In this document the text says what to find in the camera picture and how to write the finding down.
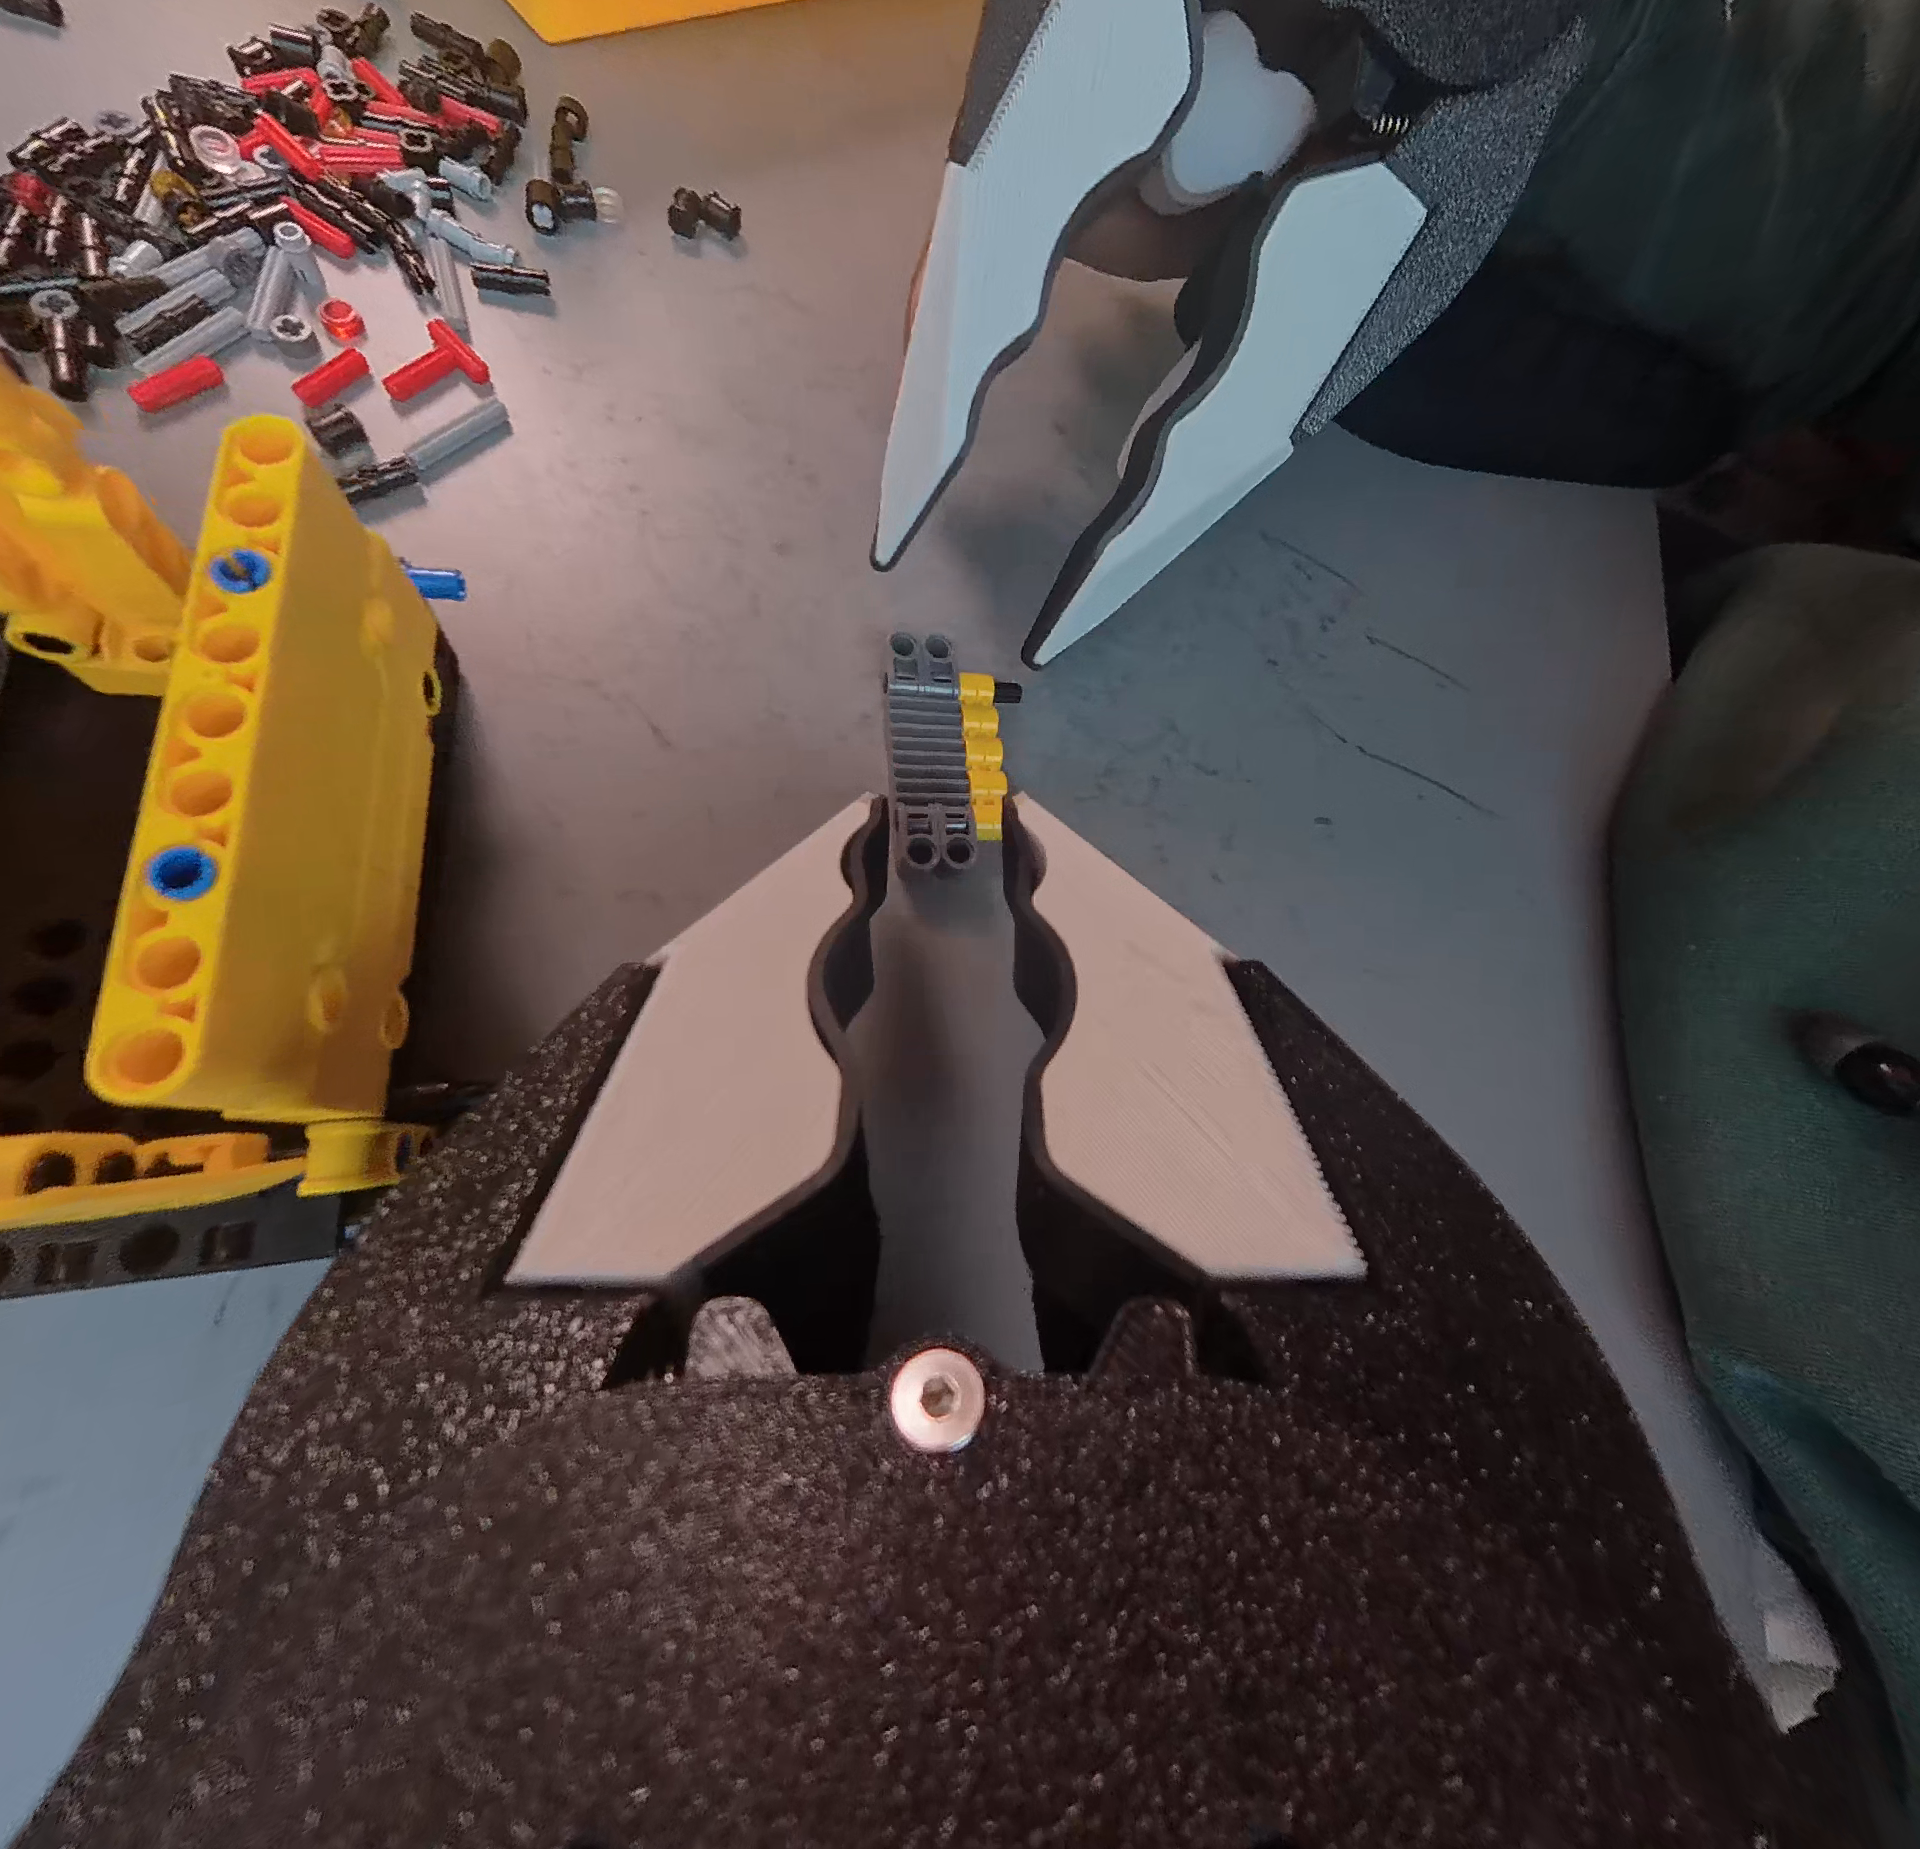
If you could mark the yellow black lego model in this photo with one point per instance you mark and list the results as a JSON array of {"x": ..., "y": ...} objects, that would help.
[{"x": 285, "y": 829}]

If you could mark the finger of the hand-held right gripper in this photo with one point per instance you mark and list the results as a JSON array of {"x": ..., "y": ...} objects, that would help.
[
  {"x": 1021, "y": 155},
  {"x": 1291, "y": 319}
]

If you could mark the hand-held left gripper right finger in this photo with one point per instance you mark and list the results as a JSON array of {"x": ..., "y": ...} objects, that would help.
[{"x": 1185, "y": 1115}]

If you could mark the grey lego gear rack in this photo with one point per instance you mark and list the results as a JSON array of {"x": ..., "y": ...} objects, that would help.
[
  {"x": 947, "y": 753},
  {"x": 910, "y": 753}
]

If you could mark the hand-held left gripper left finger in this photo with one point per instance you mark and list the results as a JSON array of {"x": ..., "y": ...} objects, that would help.
[{"x": 675, "y": 1131}]

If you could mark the pile of small lego pins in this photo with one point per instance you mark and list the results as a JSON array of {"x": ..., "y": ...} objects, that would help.
[{"x": 323, "y": 147}]

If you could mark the person's right forearm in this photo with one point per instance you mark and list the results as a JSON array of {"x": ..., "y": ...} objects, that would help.
[{"x": 1724, "y": 155}]

